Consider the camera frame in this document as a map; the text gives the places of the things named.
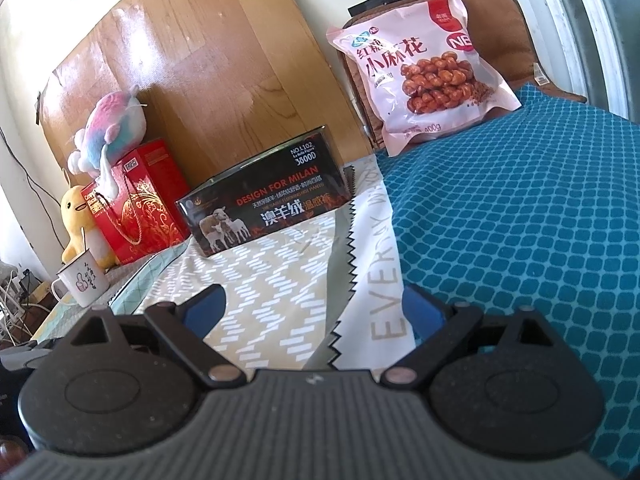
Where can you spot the brown chair cushion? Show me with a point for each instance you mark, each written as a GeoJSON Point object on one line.
{"type": "Point", "coordinates": [500, 25]}

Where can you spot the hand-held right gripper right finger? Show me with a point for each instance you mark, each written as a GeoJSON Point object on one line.
{"type": "Point", "coordinates": [422, 311]}

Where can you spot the white window frame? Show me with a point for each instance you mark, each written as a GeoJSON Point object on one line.
{"type": "Point", "coordinates": [565, 20]}

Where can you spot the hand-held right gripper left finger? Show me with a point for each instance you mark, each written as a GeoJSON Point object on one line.
{"type": "Point", "coordinates": [206, 310]}

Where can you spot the light green checked sheet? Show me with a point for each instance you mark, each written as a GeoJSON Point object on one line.
{"type": "Point", "coordinates": [145, 272]}

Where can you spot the wooden headboard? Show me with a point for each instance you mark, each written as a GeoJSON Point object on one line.
{"type": "Point", "coordinates": [225, 85]}

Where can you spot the teal patterned blanket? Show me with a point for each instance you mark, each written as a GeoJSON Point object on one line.
{"type": "Point", "coordinates": [500, 210]}

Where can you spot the pastel plush toy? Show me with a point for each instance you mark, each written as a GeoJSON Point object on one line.
{"type": "Point", "coordinates": [112, 125]}

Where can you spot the white enamel mug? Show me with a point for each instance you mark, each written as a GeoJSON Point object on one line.
{"type": "Point", "coordinates": [82, 280]}

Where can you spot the clear plastic clip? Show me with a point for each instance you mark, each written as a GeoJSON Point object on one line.
{"type": "Point", "coordinates": [541, 76]}

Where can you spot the pink snack bag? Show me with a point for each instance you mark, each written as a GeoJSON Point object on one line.
{"type": "Point", "coordinates": [395, 115]}

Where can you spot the yellow plush toy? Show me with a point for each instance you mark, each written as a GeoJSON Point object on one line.
{"type": "Point", "coordinates": [75, 210]}

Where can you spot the cream patterned bedsheet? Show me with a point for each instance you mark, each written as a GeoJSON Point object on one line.
{"type": "Point", "coordinates": [280, 280]}

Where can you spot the red gift bag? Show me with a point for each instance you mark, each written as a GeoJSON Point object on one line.
{"type": "Point", "coordinates": [150, 200]}

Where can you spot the black printed box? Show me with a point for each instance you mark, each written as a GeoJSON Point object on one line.
{"type": "Point", "coordinates": [260, 200]}

